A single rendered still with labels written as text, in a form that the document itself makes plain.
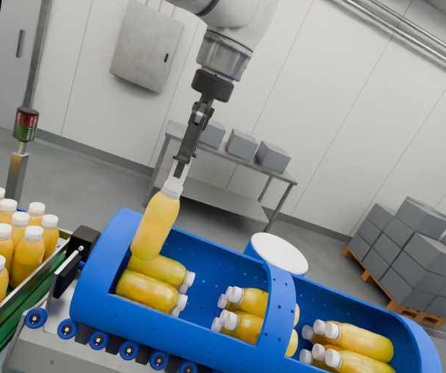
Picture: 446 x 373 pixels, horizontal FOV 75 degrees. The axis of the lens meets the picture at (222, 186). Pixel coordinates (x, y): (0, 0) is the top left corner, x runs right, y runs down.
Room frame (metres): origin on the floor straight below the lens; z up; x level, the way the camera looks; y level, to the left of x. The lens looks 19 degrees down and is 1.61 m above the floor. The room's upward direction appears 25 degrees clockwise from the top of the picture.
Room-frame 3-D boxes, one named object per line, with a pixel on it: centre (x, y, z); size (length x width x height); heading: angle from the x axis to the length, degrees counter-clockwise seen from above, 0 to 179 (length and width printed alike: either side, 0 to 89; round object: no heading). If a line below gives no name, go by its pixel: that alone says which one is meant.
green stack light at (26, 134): (0.90, 0.69, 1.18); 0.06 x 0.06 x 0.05
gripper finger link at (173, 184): (0.53, 0.09, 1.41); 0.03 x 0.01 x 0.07; 96
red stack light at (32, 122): (0.90, 0.69, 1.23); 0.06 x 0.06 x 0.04
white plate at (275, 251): (1.19, -0.36, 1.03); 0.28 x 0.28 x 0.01
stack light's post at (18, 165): (0.90, 0.69, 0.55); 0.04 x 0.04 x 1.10; 6
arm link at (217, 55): (0.56, 0.09, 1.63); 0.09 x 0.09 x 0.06
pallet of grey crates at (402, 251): (3.72, -2.64, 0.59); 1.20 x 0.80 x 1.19; 16
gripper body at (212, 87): (0.56, 0.09, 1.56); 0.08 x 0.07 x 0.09; 6
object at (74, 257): (0.59, 0.27, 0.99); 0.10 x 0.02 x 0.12; 6
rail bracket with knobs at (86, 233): (0.78, 0.34, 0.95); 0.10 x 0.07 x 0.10; 6
